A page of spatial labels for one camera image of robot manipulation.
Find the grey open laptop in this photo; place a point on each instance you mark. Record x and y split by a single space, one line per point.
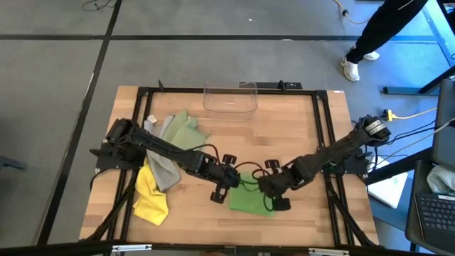
435 217

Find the clear plastic bin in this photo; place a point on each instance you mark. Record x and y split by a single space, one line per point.
229 105

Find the white box with green logo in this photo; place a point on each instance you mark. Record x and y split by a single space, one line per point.
389 190

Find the pale crumpled cloth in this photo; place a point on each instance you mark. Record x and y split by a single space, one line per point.
442 179

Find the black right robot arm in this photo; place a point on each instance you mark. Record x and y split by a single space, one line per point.
337 149

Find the pale green microfiber towel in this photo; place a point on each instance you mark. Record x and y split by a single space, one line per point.
181 131

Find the black desk foot bar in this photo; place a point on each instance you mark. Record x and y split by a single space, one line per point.
401 90

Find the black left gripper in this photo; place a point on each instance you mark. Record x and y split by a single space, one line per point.
227 177

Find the grey microfiber towel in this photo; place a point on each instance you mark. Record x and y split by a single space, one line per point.
165 174

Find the yellow microfiber towel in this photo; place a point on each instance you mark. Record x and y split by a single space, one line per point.
151 206

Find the person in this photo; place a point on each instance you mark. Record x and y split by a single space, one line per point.
380 25

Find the dark grey chair foot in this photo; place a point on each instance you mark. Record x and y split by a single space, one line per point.
10 163

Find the silver metal bracket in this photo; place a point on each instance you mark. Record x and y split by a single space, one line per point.
328 251
131 247

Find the bright green microfiber towel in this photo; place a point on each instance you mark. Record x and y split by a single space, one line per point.
249 202

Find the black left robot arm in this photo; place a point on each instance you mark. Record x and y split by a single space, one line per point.
167 151

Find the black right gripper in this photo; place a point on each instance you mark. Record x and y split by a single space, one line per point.
281 183

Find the black diagonal stand beam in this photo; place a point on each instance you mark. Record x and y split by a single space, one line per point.
398 167

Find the black overhead crossbeam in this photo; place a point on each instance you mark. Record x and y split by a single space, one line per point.
71 249

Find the black aluminium table frame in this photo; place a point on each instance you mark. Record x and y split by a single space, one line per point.
177 90

